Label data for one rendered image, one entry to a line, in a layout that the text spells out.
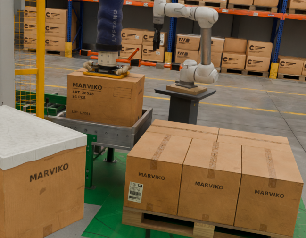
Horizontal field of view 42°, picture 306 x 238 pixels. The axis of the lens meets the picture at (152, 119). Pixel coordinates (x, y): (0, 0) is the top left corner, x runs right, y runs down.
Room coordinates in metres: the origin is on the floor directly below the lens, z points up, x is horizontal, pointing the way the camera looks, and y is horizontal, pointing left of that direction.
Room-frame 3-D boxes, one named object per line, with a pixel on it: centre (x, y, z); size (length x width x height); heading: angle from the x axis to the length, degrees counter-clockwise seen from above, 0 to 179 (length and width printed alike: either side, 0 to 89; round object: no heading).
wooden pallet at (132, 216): (3.01, -0.52, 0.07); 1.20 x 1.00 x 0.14; 79
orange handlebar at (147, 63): (3.58, 0.22, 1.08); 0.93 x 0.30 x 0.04; 81
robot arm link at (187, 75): (4.09, -0.33, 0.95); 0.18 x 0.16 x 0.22; 59
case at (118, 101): (3.49, 0.43, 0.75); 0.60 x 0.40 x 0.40; 83
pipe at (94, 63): (3.49, 0.43, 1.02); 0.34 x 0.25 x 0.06; 81
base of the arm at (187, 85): (4.11, -0.30, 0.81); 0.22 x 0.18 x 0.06; 58
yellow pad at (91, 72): (3.40, 0.45, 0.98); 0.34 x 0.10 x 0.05; 81
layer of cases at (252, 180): (3.01, -0.52, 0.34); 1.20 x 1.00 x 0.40; 79
